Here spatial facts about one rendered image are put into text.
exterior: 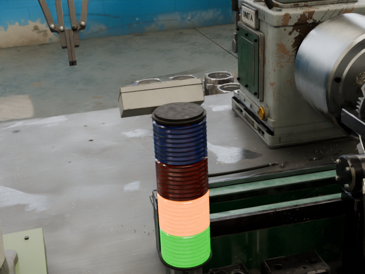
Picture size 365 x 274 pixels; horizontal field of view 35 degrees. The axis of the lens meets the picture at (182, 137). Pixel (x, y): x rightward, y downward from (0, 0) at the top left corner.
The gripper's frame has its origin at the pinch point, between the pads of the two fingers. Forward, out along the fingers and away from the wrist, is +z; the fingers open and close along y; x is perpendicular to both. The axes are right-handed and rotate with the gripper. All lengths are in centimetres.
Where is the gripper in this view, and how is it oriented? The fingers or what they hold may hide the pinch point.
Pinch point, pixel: (70, 47)
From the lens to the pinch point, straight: 123.1
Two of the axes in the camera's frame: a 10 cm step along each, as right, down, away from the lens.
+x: -1.7, 1.8, 9.7
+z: 1.6, 9.8, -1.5
